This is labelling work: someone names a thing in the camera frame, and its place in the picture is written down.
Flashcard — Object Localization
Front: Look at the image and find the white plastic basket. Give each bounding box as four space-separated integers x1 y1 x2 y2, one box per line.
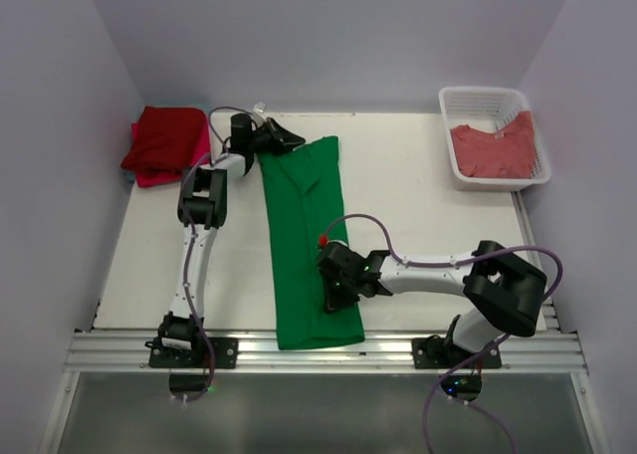
439 87 551 192

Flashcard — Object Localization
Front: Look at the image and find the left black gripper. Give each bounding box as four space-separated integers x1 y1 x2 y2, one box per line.
247 117 304 157

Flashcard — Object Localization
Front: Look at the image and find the pink folded shirt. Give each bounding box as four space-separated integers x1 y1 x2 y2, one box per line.
129 123 211 188

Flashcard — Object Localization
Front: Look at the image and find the salmon t shirt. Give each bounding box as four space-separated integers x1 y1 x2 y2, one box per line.
451 111 535 179

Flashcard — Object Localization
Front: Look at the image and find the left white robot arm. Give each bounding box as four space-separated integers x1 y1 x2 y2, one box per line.
153 113 306 367

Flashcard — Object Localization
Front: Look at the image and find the dark red folded shirt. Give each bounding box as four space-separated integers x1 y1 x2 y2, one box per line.
120 106 207 175

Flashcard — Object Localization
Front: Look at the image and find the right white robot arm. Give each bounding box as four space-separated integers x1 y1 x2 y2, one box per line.
317 240 546 367

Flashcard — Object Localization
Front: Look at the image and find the green t shirt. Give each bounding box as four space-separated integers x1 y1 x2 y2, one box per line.
259 135 364 350

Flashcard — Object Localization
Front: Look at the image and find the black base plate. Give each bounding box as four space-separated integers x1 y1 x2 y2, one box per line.
144 338 238 369
411 336 503 369

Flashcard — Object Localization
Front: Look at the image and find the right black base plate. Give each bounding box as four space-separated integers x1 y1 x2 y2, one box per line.
411 336 503 369

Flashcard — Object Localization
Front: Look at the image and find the aluminium mounting rail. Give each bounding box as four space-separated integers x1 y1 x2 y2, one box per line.
63 328 588 374

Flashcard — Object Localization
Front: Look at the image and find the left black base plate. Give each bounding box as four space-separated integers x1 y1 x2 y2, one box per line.
144 338 238 369

